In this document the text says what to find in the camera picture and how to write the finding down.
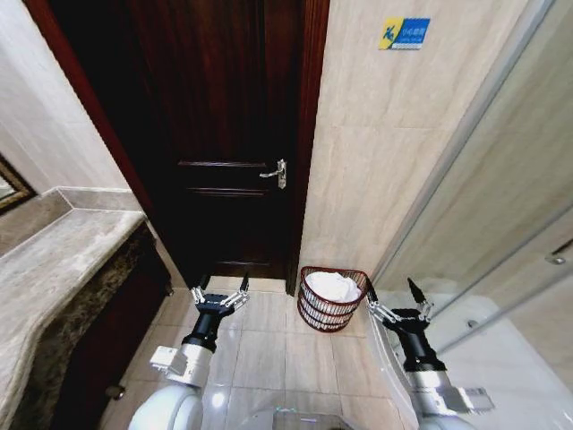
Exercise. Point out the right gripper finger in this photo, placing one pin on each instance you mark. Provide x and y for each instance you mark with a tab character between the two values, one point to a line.
378	310
425	309

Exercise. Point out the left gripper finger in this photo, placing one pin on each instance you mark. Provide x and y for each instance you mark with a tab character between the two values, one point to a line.
200	295
238	299

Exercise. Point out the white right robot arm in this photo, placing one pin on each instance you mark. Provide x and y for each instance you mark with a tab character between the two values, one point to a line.
430	394

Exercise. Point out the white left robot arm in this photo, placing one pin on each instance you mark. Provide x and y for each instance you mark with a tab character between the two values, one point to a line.
179	403

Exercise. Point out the white crumpled towel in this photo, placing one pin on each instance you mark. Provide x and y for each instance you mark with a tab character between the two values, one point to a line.
333	286

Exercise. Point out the white bathtub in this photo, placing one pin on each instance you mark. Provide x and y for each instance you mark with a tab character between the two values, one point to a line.
492	363

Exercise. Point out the dark vanity cabinet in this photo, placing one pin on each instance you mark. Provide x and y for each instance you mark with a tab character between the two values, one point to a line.
112	322

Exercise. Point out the round metal cabinet knob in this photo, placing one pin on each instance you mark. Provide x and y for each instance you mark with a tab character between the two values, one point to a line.
116	392

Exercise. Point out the white robot front shell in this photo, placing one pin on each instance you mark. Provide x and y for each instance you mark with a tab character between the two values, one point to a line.
309	421

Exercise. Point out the glass shower door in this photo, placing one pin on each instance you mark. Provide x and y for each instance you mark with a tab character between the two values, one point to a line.
483	179

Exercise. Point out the grey marble vanity counter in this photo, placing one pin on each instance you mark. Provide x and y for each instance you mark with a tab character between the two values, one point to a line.
58	260

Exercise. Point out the dark wooden door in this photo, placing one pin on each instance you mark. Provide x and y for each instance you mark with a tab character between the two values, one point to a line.
215	112

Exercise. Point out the gold framed mirror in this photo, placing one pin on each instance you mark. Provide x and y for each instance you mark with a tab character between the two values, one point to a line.
18	190

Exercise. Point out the blue yellow caution sign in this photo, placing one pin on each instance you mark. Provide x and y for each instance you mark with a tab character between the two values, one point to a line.
405	33

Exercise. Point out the dark red door frame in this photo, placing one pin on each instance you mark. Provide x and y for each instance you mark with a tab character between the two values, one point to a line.
313	112

